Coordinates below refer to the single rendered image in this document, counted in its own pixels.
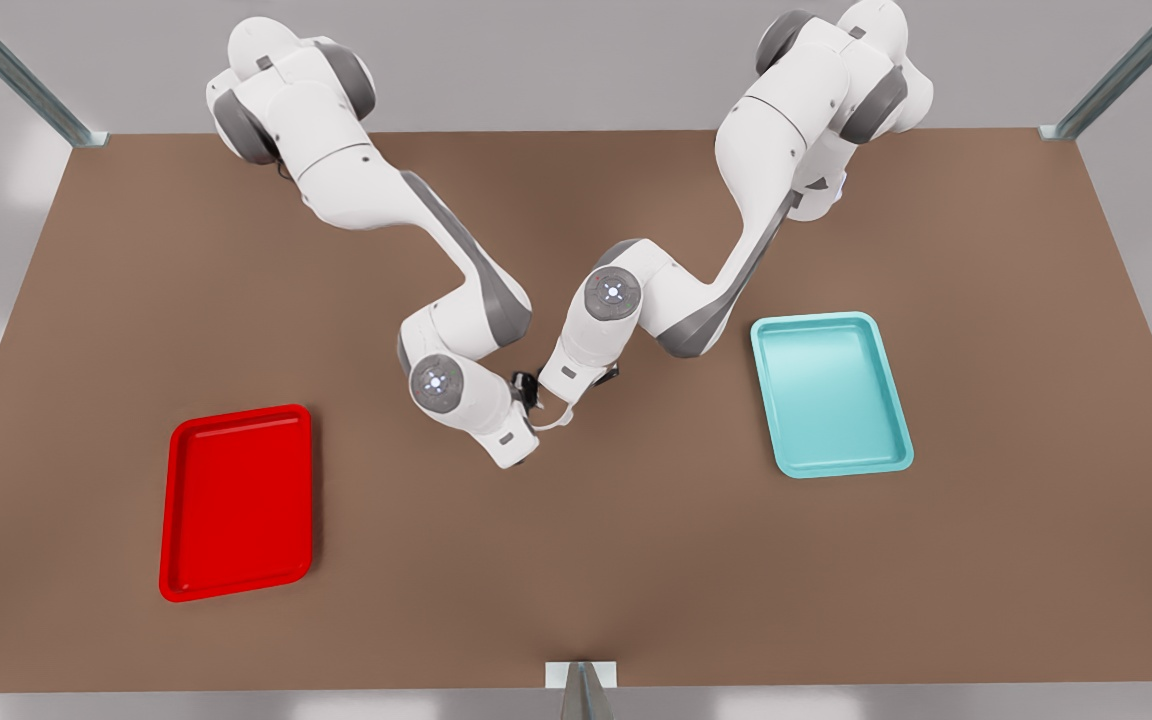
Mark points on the white drainage pipe clamp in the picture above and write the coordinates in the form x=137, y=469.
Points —
x=558, y=420

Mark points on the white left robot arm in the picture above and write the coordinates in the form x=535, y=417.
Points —
x=776, y=130

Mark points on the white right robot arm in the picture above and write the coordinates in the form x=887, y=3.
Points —
x=356, y=170

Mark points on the teal rectangular tray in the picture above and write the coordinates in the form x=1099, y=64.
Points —
x=831, y=395

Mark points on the red rectangular tray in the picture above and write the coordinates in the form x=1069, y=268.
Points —
x=236, y=505

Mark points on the silver frame post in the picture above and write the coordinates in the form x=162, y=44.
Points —
x=584, y=692
x=1126, y=70
x=16, y=80

